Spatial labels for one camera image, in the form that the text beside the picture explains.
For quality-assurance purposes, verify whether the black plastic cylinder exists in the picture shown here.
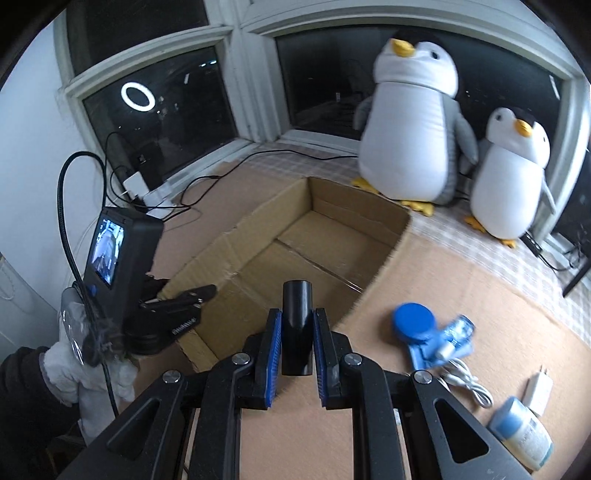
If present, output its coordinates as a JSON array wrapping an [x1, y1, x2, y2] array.
[[283, 280, 315, 377]]

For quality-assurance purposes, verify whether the blue round lid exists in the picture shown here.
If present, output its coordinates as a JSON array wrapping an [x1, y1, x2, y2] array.
[[392, 302, 437, 344]]

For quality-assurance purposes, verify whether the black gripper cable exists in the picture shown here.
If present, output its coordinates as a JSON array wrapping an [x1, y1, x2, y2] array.
[[57, 151, 122, 418]]

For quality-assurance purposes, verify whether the white window frame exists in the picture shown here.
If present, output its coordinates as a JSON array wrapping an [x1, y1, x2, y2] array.
[[53, 0, 591, 241]]

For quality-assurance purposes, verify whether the person's left hand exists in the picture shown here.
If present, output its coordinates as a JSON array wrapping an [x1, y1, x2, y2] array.
[[41, 339, 139, 439]]

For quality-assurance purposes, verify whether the small blue white packet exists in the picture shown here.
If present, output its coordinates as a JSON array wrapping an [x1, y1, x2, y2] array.
[[434, 315, 477, 360]]

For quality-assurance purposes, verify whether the white cable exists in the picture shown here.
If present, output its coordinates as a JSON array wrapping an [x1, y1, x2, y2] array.
[[436, 359, 495, 408]]

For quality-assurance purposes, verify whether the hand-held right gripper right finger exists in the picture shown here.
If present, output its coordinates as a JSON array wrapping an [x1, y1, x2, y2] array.
[[312, 308, 536, 480]]

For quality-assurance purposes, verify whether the person's left forearm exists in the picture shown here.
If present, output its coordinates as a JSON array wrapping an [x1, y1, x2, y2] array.
[[0, 346, 79, 439]]

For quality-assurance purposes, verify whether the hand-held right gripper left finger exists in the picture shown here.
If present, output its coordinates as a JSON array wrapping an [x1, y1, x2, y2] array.
[[55, 308, 283, 480]]

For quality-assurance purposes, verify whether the large penguin plush toy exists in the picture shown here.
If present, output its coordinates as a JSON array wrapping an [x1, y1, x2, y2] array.
[[352, 36, 478, 217]]

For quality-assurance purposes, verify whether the blue capped white tube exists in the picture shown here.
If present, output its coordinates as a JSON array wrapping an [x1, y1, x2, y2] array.
[[488, 397, 554, 472]]

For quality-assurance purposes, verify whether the white wall charger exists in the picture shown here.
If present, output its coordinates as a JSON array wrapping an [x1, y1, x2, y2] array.
[[524, 366, 554, 416]]

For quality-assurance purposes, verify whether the small penguin plush toy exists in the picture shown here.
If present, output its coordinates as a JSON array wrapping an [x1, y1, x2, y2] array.
[[464, 107, 557, 249]]

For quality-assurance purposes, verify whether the white plug adapter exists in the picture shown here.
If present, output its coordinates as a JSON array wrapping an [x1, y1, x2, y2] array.
[[122, 173, 148, 197]]

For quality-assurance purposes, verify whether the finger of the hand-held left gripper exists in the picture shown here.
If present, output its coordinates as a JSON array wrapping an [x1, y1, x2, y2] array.
[[157, 284, 218, 309]]

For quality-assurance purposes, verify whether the long black cable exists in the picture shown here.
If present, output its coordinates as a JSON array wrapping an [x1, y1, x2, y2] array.
[[178, 148, 361, 206]]

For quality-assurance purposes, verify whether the looped black cable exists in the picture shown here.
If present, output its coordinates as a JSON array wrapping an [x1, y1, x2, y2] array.
[[102, 131, 139, 204]]

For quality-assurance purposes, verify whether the white power strip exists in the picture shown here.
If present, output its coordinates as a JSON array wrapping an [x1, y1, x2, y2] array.
[[139, 182, 181, 220]]

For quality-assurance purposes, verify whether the cardboard box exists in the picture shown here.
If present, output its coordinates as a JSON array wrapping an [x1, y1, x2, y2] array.
[[157, 175, 414, 374]]

